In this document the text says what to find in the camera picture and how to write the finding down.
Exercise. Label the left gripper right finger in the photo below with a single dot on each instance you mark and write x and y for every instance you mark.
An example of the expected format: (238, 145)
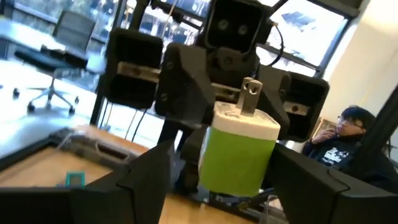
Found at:
(326, 205)

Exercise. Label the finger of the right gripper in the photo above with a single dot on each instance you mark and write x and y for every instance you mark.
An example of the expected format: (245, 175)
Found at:
(276, 93)
(183, 90)

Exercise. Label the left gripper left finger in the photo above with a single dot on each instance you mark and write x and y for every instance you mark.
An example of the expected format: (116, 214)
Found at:
(109, 205)

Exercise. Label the teal small case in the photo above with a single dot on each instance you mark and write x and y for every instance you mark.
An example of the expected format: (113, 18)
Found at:
(74, 179)

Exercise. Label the green and white wall charger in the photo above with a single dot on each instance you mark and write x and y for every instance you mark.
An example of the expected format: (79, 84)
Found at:
(236, 161)

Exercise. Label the person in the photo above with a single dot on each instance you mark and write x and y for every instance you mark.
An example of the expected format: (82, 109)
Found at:
(335, 152)

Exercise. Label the clear plastic bin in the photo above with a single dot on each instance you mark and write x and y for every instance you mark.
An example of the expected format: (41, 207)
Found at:
(69, 137)

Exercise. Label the grey desk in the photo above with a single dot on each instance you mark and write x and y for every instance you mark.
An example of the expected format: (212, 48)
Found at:
(25, 34)

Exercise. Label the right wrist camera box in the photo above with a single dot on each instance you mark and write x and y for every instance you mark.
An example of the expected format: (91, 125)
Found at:
(234, 28)

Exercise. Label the black aluminium table frame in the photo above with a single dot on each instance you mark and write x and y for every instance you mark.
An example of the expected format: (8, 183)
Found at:
(46, 144)

